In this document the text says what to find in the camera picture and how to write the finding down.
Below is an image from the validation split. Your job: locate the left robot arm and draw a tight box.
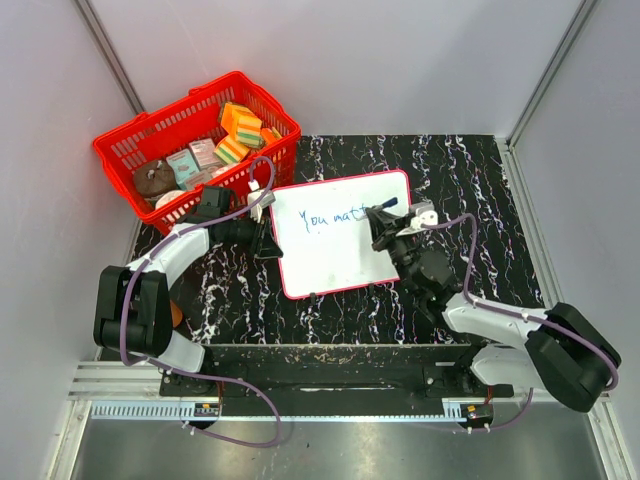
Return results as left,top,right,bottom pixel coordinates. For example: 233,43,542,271
93,186,283,396

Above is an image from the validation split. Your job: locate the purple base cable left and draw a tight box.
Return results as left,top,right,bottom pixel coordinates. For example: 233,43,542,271
169,369,287,449

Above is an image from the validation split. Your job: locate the striped sponge block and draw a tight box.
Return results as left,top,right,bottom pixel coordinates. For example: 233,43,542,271
214,135,250,165
234,115,263,149

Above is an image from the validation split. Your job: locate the brown round doughnut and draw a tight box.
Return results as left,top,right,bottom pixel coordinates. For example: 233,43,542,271
133,160,177,199

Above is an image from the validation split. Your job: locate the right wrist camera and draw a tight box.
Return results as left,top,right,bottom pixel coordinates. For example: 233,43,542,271
405,200,439,235

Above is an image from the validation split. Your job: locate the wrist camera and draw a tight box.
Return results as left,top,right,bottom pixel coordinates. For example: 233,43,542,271
405,200,439,235
247,180,275,222

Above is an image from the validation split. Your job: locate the pink framed whiteboard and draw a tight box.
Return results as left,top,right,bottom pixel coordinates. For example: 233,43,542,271
271,169,411,300

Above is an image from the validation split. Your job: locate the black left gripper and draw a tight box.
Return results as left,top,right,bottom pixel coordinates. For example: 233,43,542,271
221,210,284,259

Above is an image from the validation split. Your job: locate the teal small box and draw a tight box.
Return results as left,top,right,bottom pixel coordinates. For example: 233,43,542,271
166,149,200,190

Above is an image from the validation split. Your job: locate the striped sponge block lower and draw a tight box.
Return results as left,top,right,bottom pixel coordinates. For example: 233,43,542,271
214,135,250,165

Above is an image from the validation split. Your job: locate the blue capped whiteboard marker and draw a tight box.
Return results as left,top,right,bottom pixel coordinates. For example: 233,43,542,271
365,197,398,213

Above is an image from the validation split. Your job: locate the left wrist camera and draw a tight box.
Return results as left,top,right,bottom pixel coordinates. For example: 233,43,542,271
247,180,275,222

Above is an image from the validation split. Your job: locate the aluminium rail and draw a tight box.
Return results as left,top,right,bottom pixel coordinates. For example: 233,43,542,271
67,362,614,421

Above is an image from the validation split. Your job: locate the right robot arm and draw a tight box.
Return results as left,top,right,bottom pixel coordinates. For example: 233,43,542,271
364,202,621,413

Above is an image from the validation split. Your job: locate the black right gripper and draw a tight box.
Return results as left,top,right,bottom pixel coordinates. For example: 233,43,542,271
368,207,420,296

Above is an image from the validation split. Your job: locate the orange cylindrical bottle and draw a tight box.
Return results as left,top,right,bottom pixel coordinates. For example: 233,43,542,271
170,301,184,328

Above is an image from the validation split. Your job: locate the red plastic basket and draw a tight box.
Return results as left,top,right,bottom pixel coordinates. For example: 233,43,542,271
93,71,301,236

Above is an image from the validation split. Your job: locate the pink small box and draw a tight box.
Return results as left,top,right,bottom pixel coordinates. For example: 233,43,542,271
189,138,220,169

